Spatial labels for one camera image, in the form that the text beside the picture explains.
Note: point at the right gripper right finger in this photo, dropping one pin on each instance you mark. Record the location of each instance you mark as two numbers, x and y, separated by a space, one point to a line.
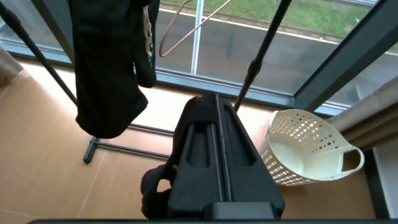
252 180

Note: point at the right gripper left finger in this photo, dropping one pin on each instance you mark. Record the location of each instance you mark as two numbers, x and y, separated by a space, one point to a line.
192 186

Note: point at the heap of clothes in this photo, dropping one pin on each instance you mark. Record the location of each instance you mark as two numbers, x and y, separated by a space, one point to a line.
152 199

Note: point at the pink clothes hanger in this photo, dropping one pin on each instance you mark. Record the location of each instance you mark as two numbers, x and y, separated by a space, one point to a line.
161 54

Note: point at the black shorts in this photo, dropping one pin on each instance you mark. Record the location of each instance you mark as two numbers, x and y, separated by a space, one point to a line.
105 77

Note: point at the white laundry basket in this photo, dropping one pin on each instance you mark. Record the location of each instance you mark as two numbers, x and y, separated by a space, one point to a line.
314 168

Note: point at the black clothes rack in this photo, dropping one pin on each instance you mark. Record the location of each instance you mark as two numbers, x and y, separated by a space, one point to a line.
255 68

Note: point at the beige curtain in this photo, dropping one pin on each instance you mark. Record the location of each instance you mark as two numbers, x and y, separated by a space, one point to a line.
7 68
367 118

